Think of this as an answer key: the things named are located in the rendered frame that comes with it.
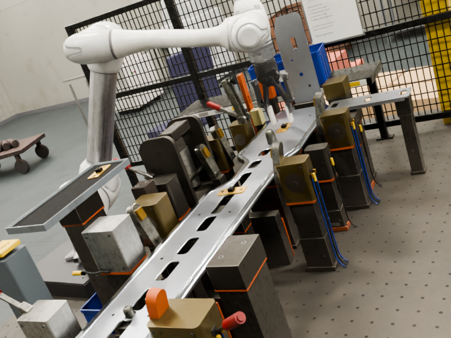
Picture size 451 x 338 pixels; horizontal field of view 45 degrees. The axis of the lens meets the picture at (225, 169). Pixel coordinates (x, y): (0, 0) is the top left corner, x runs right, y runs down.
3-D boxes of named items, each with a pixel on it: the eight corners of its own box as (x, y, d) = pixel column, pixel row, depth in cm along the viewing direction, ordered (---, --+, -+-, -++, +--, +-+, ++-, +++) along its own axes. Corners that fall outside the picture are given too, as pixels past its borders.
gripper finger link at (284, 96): (271, 74, 186) (274, 72, 185) (289, 102, 187) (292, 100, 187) (267, 78, 182) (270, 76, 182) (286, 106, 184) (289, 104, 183)
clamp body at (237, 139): (272, 210, 204) (243, 124, 193) (249, 212, 209) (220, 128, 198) (278, 201, 210) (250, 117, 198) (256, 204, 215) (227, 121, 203)
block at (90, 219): (137, 339, 155) (72, 204, 140) (116, 339, 159) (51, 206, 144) (155, 316, 163) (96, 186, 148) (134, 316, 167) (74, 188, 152)
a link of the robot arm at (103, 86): (70, 215, 219) (88, 193, 239) (109, 222, 218) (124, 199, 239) (75, 21, 190) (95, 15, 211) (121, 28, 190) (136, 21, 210)
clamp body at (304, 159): (345, 272, 153) (313, 161, 141) (307, 273, 159) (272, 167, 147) (351, 259, 158) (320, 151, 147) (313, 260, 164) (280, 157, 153)
